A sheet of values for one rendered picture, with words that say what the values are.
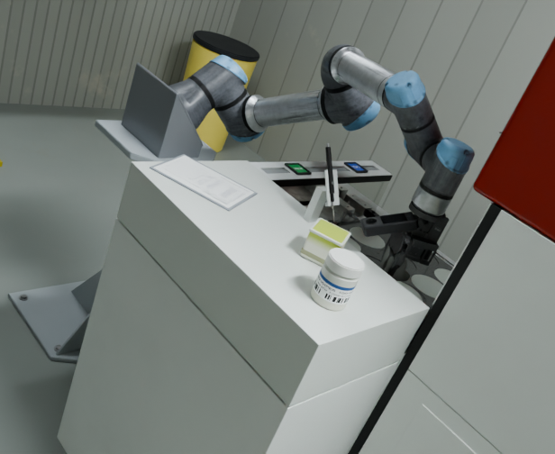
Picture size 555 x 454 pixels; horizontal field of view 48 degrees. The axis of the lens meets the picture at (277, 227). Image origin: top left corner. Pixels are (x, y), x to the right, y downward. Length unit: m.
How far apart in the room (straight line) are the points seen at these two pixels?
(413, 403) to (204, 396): 0.44
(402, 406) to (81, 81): 3.31
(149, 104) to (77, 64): 2.36
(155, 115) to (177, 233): 0.63
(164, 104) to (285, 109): 0.34
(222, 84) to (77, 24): 2.31
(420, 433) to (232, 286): 0.52
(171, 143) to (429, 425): 1.03
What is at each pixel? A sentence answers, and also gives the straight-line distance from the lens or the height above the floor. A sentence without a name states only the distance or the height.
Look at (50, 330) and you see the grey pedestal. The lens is 2.38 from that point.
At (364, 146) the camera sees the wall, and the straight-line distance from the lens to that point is 3.89.
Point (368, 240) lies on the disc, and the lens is 1.63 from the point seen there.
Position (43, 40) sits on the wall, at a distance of 4.07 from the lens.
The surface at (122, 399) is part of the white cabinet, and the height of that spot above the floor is 0.43.
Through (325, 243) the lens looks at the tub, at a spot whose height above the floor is 1.02.
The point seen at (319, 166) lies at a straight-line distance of 1.81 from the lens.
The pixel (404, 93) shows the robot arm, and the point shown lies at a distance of 1.31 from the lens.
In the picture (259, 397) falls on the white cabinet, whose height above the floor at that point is 0.78.
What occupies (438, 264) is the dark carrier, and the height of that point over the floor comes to 0.90.
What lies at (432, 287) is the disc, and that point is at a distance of 1.57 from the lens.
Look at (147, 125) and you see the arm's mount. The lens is 1.89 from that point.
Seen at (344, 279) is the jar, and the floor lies 1.03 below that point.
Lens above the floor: 1.55
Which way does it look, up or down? 26 degrees down
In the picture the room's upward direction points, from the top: 22 degrees clockwise
